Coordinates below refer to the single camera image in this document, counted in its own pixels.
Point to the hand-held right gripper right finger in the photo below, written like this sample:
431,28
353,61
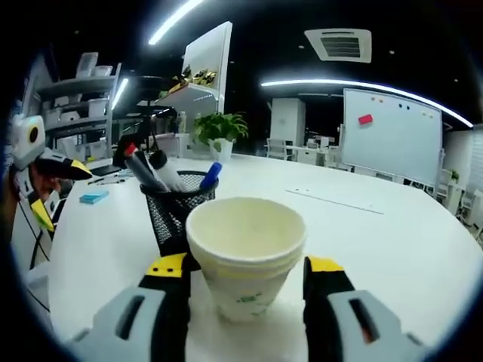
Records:
336,320

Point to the white storage bins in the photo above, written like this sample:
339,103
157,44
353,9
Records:
94,66

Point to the black office chair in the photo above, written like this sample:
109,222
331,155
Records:
126,149

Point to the blue cap whiteboard marker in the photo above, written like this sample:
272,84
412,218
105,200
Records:
210,174

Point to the white cabinet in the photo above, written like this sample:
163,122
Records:
287,120

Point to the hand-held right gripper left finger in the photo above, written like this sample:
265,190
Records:
151,320

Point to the ceiling air conditioner vent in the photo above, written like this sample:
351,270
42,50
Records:
339,43

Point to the gold decorations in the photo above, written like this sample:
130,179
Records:
200,77

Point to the white curved display shelf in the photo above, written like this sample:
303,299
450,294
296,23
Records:
207,75

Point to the red cap whiteboard marker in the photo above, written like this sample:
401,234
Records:
130,151

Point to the black mesh pen holder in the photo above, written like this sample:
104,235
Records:
177,222

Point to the large standing whiteboard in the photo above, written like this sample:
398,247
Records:
392,132

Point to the ceiling light strip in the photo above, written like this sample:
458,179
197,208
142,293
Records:
287,82
170,24

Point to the green potted plant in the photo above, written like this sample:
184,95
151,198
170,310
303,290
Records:
220,126

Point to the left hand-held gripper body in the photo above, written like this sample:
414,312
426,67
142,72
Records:
26,139

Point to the black pen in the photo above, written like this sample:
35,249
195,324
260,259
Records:
96,180

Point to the person's left hand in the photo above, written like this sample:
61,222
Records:
41,184

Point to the grey storage rack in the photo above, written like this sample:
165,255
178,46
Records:
75,98

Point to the light blue pack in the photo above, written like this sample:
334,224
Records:
93,196

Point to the pink board eraser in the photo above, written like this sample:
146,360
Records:
365,119

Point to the black cap whiteboard marker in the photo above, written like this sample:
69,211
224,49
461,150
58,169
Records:
166,169

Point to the black laser pointer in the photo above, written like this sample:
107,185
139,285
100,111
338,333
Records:
145,169

